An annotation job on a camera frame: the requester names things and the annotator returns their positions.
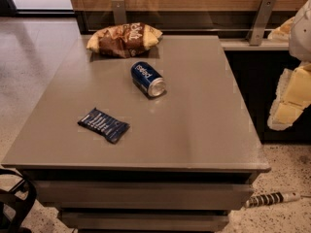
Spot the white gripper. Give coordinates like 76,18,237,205
267,0,311,131

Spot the blue pepsi can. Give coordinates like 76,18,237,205
130,61,166,97

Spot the grey drawer cabinet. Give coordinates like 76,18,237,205
3,36,269,233

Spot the brown chip bag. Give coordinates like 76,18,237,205
86,22,162,58

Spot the dark blue snack packet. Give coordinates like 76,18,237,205
78,108,130,144

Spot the black chair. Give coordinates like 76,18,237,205
0,169,37,233

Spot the right metal wall bracket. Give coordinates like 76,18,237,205
246,0,277,46

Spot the metal wall bracket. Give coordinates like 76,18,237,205
111,0,127,24
246,0,277,46

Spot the striped cable on floor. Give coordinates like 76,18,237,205
244,191,302,209

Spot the left metal wall bracket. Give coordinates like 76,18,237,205
111,0,127,24

